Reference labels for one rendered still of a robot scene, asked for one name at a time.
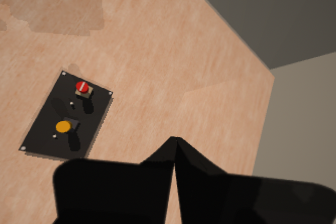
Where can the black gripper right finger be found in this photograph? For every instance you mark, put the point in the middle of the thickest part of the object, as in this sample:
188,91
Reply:
209,195

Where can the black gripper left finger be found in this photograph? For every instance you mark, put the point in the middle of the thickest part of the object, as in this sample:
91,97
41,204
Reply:
113,186

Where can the black circuit board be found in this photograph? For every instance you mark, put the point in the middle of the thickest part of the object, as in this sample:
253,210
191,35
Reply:
65,126

